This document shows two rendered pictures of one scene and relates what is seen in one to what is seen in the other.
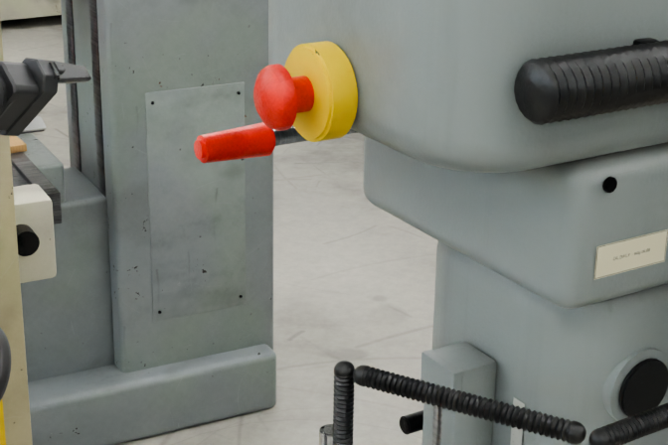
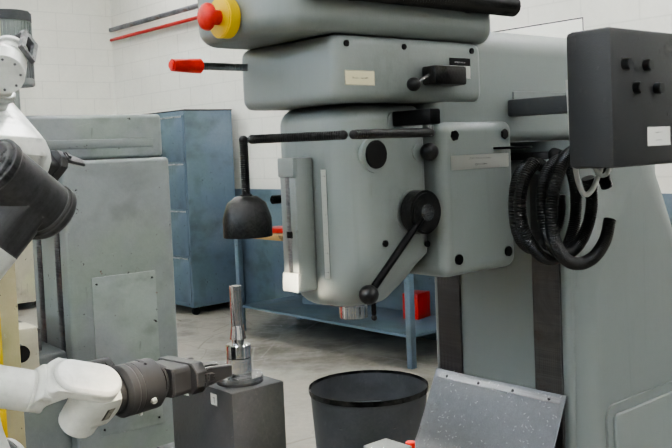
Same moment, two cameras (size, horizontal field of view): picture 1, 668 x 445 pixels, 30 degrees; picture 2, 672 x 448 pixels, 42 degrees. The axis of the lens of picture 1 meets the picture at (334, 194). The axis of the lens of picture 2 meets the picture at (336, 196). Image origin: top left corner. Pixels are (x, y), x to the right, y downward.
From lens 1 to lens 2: 0.71 m
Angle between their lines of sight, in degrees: 19
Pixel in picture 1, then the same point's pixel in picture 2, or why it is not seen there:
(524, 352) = (322, 145)
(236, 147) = (187, 64)
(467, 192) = (290, 71)
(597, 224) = (343, 60)
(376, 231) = not seen: hidden behind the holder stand
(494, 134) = (296, 8)
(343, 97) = (234, 12)
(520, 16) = not seen: outside the picture
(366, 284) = not seen: hidden behind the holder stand
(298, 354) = not seen: outside the picture
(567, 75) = not seen: outside the picture
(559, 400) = (340, 162)
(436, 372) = (284, 163)
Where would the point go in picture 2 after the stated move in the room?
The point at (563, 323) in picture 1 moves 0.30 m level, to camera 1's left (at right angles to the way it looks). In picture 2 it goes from (337, 124) to (136, 131)
